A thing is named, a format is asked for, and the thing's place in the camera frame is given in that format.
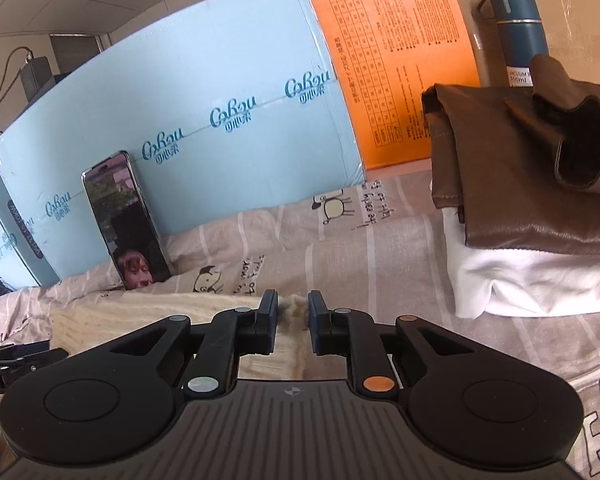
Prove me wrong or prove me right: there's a brown leather jacket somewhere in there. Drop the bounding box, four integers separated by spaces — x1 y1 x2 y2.
422 54 600 255

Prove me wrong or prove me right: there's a small light blue carton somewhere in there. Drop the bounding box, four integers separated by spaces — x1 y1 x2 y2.
0 159 41 292

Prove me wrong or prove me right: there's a white folded garment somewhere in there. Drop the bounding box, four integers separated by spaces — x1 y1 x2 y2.
442 208 600 318

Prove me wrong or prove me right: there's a cream knitted sweater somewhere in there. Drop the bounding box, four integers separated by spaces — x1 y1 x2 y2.
50 292 347 380

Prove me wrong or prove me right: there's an orange cardboard box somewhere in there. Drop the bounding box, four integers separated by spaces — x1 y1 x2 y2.
311 0 480 170

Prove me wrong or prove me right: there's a large light blue carton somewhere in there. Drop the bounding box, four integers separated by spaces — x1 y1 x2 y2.
0 0 364 278

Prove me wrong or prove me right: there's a black power adapter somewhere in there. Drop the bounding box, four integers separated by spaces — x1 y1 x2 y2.
20 56 55 103

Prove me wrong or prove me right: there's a black smartphone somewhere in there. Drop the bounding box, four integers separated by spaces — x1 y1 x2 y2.
82 151 172 290

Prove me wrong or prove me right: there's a black cable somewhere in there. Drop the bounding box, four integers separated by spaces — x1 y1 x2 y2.
0 45 34 126

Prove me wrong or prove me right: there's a dark blue thermos bottle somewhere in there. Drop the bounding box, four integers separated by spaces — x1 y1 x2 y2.
477 0 548 88

